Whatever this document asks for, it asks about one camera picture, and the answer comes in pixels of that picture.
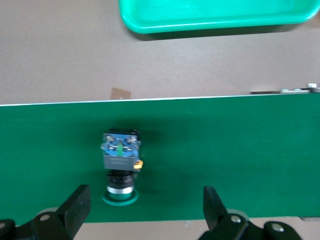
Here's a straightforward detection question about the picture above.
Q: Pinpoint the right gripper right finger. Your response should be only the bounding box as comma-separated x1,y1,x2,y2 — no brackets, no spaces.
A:
198,185,303,240

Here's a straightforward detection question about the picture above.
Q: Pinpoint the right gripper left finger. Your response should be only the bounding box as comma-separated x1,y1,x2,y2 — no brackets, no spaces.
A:
0,184,92,240

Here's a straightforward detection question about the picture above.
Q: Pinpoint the green plastic tray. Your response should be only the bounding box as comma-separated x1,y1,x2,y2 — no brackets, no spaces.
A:
118,0,320,35

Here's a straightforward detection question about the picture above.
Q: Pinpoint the brown tape patch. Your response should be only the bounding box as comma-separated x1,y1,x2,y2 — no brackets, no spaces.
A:
110,87,132,100

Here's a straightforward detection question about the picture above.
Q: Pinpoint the green conveyor belt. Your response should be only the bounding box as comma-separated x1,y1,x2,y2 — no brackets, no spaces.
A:
0,83,320,224

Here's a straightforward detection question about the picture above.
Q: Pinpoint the green push button switch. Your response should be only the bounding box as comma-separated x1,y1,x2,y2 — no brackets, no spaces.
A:
100,127,144,207

